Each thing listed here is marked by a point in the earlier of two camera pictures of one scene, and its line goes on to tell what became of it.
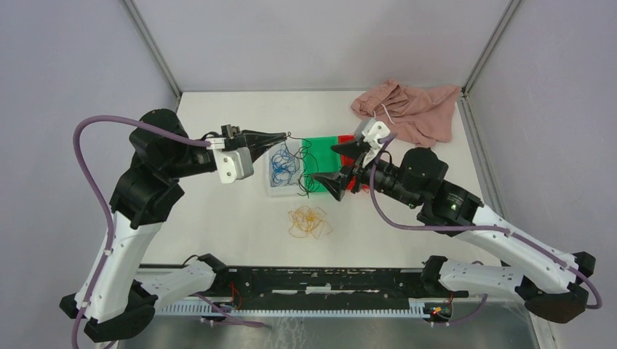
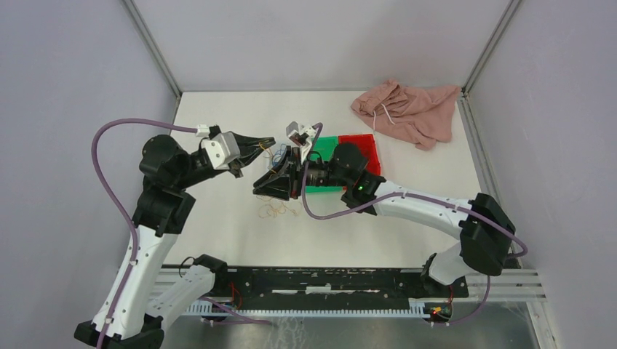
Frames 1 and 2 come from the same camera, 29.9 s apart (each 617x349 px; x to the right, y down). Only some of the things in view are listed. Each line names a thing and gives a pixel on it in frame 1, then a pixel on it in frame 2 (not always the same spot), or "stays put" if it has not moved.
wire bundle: [305, 220] to [273, 207]
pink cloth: [417, 117] stays put
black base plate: [233, 284] stays put
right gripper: [335, 182] to [276, 184]
